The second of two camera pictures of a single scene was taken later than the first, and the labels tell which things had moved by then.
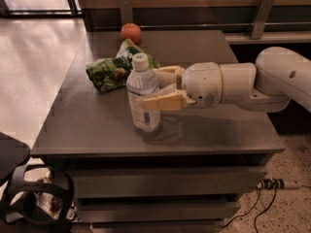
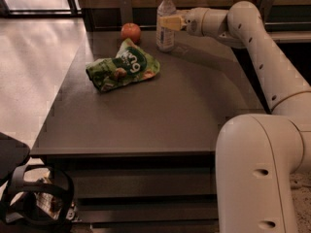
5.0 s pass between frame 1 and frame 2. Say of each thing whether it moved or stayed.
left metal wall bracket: stayed
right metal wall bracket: stayed
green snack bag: stayed
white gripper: moved
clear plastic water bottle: moved
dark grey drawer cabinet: stayed
